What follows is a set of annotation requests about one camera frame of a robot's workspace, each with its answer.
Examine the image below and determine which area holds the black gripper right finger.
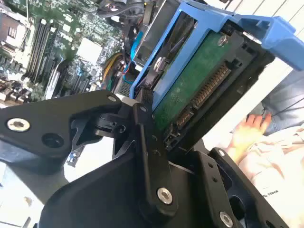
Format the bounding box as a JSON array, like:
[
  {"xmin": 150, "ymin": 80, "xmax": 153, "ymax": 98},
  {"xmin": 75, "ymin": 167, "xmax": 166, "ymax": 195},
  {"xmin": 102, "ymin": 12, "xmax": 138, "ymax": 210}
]
[{"xmin": 193, "ymin": 146, "xmax": 290, "ymax": 228}]

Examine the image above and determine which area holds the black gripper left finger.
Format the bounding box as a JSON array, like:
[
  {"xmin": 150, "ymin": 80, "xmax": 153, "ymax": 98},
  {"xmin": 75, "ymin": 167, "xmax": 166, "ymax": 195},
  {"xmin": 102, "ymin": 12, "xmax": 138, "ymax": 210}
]
[{"xmin": 0, "ymin": 89, "xmax": 180, "ymax": 217}]

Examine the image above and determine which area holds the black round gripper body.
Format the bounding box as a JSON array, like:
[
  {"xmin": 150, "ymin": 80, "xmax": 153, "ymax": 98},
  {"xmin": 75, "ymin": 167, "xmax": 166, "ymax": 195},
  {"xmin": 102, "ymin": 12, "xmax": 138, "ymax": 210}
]
[{"xmin": 39, "ymin": 152, "xmax": 214, "ymax": 228}]

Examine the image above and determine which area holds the hard disk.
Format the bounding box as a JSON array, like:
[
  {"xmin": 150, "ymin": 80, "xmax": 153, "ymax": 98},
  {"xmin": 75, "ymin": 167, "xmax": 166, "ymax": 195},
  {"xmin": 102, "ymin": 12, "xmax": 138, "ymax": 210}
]
[{"xmin": 129, "ymin": 1, "xmax": 297, "ymax": 152}]

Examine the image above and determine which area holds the person's bare hand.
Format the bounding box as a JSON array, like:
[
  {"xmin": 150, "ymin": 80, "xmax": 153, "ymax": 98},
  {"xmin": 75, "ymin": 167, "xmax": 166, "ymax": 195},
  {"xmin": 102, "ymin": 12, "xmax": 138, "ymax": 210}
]
[{"xmin": 227, "ymin": 113, "xmax": 273, "ymax": 165}]

